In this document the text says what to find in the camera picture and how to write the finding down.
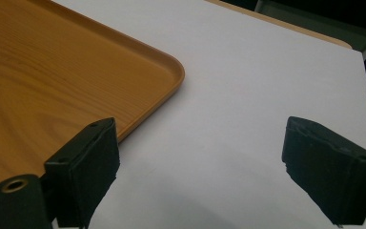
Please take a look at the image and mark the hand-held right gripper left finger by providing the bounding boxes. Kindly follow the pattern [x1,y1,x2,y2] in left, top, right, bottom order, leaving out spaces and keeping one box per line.
[43,116,121,229]

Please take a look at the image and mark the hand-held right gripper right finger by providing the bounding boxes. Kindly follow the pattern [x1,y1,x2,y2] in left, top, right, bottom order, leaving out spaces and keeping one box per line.
[281,115,366,226]

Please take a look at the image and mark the wooden tray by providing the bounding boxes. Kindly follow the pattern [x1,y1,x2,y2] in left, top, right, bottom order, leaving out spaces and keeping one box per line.
[0,0,186,212]

